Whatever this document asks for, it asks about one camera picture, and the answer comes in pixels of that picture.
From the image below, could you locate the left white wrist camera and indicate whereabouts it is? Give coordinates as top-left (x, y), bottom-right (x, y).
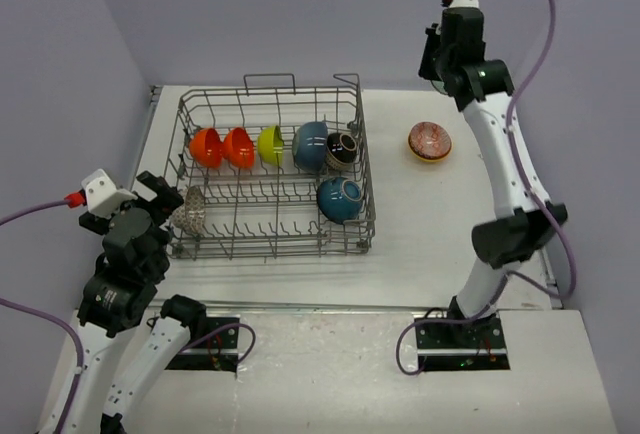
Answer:
top-left (81, 169), bottom-right (138, 219)

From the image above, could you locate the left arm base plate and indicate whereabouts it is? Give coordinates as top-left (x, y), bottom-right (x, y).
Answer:
top-left (166, 328), bottom-right (239, 373)

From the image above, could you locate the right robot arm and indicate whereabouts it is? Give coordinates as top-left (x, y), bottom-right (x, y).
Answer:
top-left (419, 7), bottom-right (568, 347)

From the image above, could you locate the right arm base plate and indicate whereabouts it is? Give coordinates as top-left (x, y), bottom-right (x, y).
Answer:
top-left (414, 315), bottom-right (510, 373)

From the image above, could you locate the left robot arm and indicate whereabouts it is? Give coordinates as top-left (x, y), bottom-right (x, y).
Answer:
top-left (40, 169), bottom-right (208, 433)

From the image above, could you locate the orange bowl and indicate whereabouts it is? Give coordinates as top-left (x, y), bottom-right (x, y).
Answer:
top-left (189, 128), bottom-right (223, 169)
top-left (223, 127), bottom-right (255, 169)

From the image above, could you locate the yellow bowl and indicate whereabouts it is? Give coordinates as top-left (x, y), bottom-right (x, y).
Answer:
top-left (409, 147), bottom-right (451, 163)

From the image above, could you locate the grey wire dish rack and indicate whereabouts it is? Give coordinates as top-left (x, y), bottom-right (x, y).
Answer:
top-left (164, 73), bottom-right (376, 260)

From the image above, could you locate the matte blue bowl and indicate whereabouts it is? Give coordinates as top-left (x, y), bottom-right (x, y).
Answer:
top-left (292, 121), bottom-right (328, 174)

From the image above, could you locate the glossy teal blue bowl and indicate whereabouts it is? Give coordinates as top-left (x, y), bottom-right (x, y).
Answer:
top-left (316, 177), bottom-right (363, 224)

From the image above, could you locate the lime green bowl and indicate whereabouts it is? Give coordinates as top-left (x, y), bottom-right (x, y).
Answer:
top-left (257, 125), bottom-right (284, 167)

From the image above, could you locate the black patterned bowl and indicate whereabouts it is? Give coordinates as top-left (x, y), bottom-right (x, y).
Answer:
top-left (325, 132), bottom-right (358, 171)

